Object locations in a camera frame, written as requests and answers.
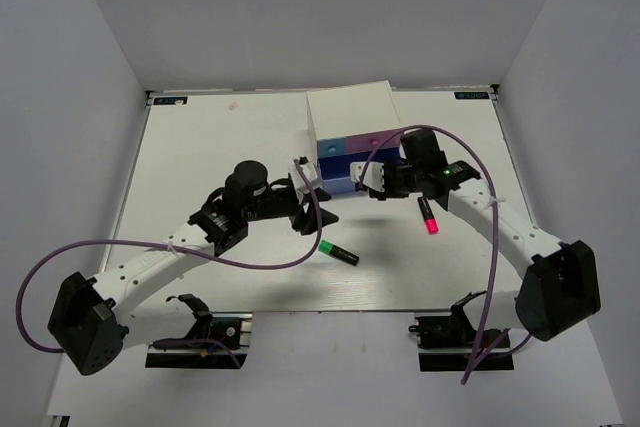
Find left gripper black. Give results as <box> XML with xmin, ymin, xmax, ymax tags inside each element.
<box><xmin>244</xmin><ymin>186</ymin><xmax>339</xmax><ymax>236</ymax></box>

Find green highlighter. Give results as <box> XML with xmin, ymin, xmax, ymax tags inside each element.
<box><xmin>318</xmin><ymin>240</ymin><xmax>360</xmax><ymax>266</ymax></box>

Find pink highlighter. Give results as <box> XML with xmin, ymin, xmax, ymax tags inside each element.
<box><xmin>417</xmin><ymin>196</ymin><xmax>440</xmax><ymax>235</ymax></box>

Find pink drawer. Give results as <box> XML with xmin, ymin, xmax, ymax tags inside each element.
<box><xmin>345</xmin><ymin>130</ymin><xmax>395</xmax><ymax>154</ymax></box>

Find light blue drawer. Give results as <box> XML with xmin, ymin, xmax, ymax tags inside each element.
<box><xmin>317</xmin><ymin>137</ymin><xmax>347</xmax><ymax>158</ymax></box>

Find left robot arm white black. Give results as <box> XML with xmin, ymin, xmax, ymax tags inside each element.
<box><xmin>48</xmin><ymin>157</ymin><xmax>339</xmax><ymax>376</ymax></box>

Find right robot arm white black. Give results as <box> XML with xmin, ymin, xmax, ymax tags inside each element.
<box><xmin>350</xmin><ymin>128</ymin><xmax>601</xmax><ymax>346</ymax></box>

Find white drawer cabinet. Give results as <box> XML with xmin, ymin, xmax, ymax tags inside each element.
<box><xmin>306</xmin><ymin>81</ymin><xmax>401</xmax><ymax>141</ymax></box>

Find right table label sticker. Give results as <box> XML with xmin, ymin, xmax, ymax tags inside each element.
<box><xmin>454</xmin><ymin>91</ymin><xmax>490</xmax><ymax>100</ymax></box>

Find table label sticker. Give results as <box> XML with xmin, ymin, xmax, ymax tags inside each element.
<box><xmin>153</xmin><ymin>96</ymin><xmax>188</xmax><ymax>106</ymax></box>
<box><xmin>454</xmin><ymin>91</ymin><xmax>490</xmax><ymax>100</ymax></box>

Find left table label sticker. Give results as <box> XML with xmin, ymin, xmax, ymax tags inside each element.
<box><xmin>153</xmin><ymin>96</ymin><xmax>188</xmax><ymax>106</ymax></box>

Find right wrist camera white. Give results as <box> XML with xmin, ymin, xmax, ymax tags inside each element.
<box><xmin>349</xmin><ymin>161</ymin><xmax>385</xmax><ymax>193</ymax></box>

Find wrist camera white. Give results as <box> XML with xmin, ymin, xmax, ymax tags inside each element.
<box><xmin>349</xmin><ymin>161</ymin><xmax>385</xmax><ymax>193</ymax></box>
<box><xmin>288</xmin><ymin>157</ymin><xmax>322</xmax><ymax>205</ymax></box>

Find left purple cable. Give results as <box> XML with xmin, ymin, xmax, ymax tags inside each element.
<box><xmin>15</xmin><ymin>159</ymin><xmax>324</xmax><ymax>367</ymax></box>

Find purple cable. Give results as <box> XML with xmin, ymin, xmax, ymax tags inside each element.
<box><xmin>15</xmin><ymin>159</ymin><xmax>324</xmax><ymax>367</ymax></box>
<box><xmin>357</xmin><ymin>124</ymin><xmax>531</xmax><ymax>386</ymax></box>

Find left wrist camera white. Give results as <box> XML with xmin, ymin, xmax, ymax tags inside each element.
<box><xmin>288</xmin><ymin>157</ymin><xmax>322</xmax><ymax>205</ymax></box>

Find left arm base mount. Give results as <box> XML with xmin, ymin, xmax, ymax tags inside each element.
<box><xmin>145</xmin><ymin>311</ymin><xmax>253</xmax><ymax>370</ymax></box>

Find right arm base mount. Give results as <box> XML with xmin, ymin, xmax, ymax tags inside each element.
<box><xmin>408</xmin><ymin>313</ymin><xmax>514</xmax><ymax>373</ymax></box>

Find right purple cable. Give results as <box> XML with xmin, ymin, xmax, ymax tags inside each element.
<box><xmin>357</xmin><ymin>124</ymin><xmax>531</xmax><ymax>386</ymax></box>

